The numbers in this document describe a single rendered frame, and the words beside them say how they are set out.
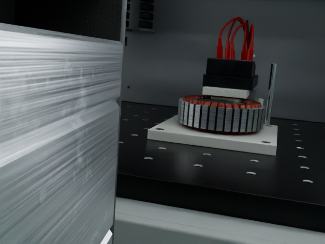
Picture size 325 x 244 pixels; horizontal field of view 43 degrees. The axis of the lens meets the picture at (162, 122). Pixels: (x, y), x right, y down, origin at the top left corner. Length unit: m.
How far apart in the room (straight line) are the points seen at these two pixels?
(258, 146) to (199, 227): 0.18
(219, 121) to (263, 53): 0.32
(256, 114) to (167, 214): 0.22
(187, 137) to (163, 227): 0.19
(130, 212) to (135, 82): 0.53
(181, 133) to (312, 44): 0.38
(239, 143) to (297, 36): 0.36
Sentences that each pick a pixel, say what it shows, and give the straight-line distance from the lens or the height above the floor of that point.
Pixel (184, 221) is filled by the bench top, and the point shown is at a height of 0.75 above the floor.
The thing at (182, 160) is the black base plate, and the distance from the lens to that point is 0.41.
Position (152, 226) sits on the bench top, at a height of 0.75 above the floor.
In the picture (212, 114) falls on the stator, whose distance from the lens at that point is 0.49.
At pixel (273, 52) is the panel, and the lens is 0.79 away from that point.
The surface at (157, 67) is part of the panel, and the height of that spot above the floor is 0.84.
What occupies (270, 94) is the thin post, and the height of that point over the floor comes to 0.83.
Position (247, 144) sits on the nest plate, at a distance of 0.48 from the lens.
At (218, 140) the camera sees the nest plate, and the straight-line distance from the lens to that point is 0.48.
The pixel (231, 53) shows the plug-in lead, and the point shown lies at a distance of 0.67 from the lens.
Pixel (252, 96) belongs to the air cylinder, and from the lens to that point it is 0.66.
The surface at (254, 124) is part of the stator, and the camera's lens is 0.51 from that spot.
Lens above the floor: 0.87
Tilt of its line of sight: 9 degrees down
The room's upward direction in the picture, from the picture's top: 4 degrees clockwise
